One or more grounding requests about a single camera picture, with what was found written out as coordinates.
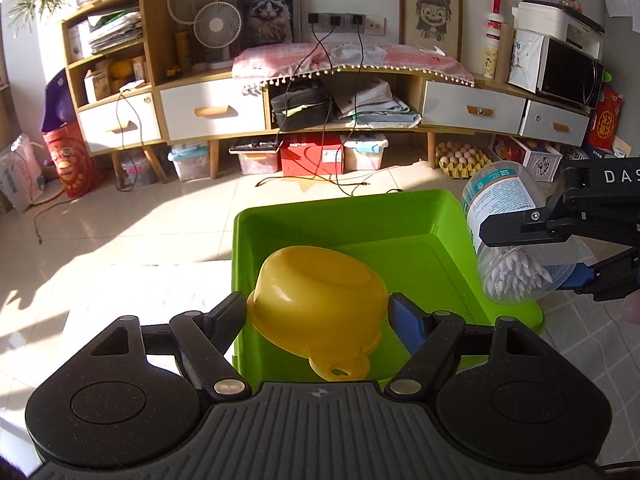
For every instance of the wooden TV cabinet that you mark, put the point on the wooden TV cabinet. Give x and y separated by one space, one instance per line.
218 106

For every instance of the clear cotton swab jar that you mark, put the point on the clear cotton swab jar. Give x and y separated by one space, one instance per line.
502 204

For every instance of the framed cat picture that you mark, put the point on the framed cat picture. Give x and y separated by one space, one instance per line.
266 22

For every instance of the green plastic cookie bin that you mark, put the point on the green plastic cookie bin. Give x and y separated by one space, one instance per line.
417 242

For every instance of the egg carton tray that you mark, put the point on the egg carton tray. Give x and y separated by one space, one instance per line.
461 160

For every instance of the white desk fan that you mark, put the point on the white desk fan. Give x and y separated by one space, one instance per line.
216 26

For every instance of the black bag in cabinet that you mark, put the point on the black bag in cabinet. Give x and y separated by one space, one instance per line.
301 109

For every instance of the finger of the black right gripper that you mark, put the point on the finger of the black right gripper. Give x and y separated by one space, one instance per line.
552 223

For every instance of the white plastic shopping bag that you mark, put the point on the white plastic shopping bag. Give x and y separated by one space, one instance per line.
22 180

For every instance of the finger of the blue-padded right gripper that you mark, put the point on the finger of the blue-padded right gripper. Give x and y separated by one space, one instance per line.
613 278

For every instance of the clear storage box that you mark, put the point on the clear storage box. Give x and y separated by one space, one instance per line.
191 161

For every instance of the framed cartoon girl picture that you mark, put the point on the framed cartoon girl picture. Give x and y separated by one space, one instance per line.
432 24

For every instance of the red cylindrical bag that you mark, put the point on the red cylindrical bag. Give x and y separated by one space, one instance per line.
74 166

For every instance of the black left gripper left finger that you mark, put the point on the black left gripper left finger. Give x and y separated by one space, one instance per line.
199 341

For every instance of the white patterned toy box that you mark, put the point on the white patterned toy box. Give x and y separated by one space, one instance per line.
541 159

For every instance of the yellow plastic bowl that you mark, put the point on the yellow plastic bowl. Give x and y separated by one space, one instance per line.
323 306

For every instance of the pink lace cloth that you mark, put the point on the pink lace cloth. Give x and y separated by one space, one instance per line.
281 62

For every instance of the grey checked cloth mat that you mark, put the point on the grey checked cloth mat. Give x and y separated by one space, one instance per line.
595 337

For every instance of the black microwave oven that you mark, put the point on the black microwave oven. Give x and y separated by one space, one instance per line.
552 68

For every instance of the wooden shelf unit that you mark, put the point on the wooden shelf unit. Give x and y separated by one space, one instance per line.
117 54

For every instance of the red storage box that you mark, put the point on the red storage box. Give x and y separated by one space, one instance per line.
312 154

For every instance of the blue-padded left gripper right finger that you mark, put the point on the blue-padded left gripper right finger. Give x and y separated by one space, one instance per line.
436 343

